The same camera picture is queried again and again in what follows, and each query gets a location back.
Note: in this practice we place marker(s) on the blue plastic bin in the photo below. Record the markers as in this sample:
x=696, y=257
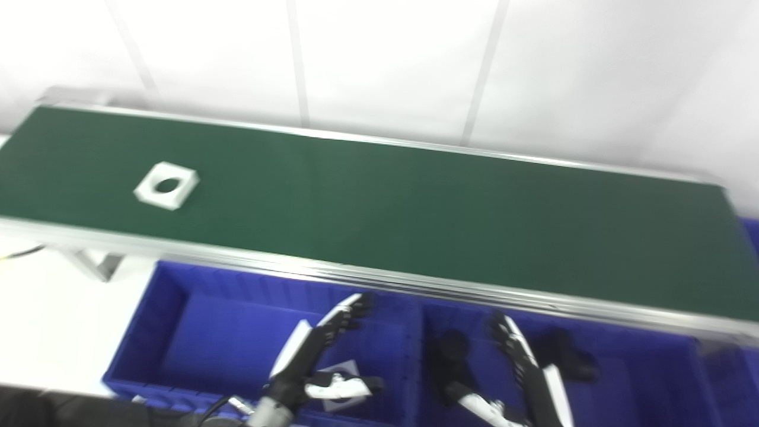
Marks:
x=735, y=379
x=225, y=338
x=640, y=379

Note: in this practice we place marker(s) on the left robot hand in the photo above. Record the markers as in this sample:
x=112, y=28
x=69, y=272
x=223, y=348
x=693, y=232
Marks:
x=308, y=350

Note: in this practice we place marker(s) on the black part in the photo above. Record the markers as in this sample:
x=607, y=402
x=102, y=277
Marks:
x=566, y=356
x=453, y=356

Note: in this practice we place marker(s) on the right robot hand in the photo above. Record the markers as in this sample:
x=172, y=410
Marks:
x=533, y=373

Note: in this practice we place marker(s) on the white square part with hole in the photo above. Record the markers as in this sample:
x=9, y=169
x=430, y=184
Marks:
x=345, y=403
x=181, y=177

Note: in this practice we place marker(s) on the aluminium conveyor leg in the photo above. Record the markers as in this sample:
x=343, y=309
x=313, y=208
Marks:
x=95, y=264

